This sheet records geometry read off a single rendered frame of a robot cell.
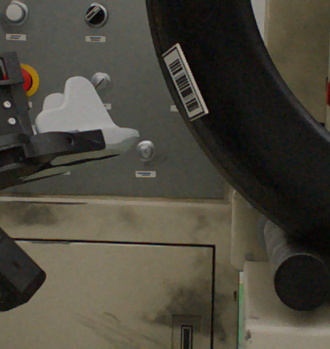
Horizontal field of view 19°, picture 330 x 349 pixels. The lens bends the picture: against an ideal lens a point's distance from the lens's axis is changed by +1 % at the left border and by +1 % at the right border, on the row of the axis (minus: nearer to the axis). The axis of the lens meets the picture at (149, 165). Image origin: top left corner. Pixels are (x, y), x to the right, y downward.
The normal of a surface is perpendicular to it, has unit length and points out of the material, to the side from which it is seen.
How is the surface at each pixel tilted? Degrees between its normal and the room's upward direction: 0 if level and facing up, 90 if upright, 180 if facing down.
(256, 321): 0
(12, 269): 69
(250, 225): 90
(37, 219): 90
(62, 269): 90
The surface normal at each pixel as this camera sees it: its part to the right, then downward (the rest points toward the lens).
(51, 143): 0.42, -0.26
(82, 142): 0.77, -0.32
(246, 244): -0.10, 0.05
